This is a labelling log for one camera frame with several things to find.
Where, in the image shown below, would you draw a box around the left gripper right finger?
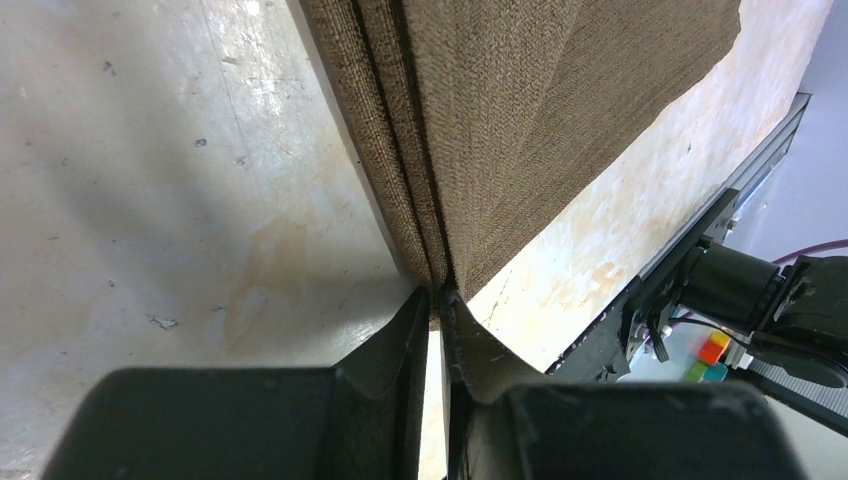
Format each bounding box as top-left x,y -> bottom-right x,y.
439,288 -> 805,479

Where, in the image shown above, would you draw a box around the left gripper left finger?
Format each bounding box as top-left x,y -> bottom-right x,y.
44,288 -> 429,479

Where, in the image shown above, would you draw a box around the brown cloth napkin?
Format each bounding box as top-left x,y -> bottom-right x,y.
303,1 -> 741,298

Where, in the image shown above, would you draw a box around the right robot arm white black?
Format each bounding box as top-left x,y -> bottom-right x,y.
678,243 -> 847,435

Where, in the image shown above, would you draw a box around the colourful toy blocks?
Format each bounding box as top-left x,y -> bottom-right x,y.
683,331 -> 731,383

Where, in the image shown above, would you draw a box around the aluminium frame rail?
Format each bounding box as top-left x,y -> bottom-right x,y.
638,92 -> 813,278

